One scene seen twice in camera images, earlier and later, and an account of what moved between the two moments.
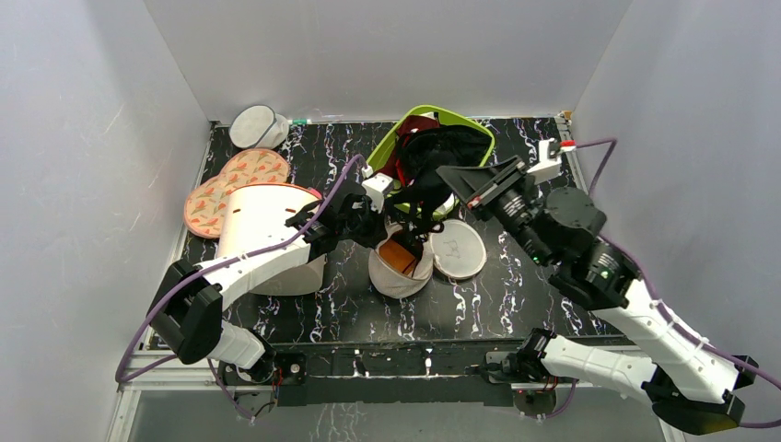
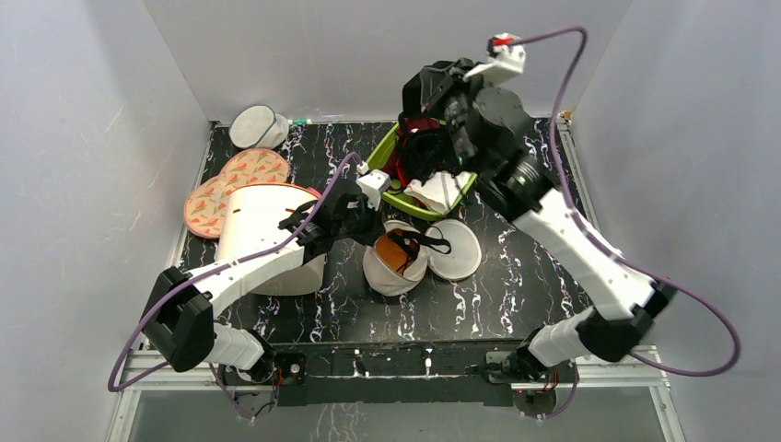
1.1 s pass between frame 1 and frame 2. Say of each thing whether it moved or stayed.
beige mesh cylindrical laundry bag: stayed
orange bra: stayed
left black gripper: stayed
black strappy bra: moved
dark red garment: stayed
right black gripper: moved
